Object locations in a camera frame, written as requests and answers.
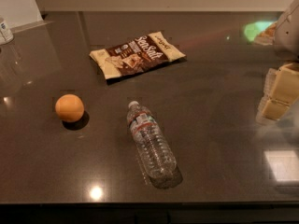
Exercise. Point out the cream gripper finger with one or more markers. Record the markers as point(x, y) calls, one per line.
point(270, 111)
point(282, 85)

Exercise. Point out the orange fruit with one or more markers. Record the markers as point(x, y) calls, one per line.
point(69, 108)

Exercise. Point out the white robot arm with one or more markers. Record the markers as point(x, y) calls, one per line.
point(286, 38)

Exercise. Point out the green snack bag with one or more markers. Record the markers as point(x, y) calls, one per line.
point(260, 32)

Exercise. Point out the brown chip bag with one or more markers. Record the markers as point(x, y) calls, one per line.
point(136, 56)

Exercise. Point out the clear plastic water bottle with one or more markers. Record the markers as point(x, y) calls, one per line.
point(155, 153)

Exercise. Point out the white container at left edge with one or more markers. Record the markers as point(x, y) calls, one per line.
point(5, 32)

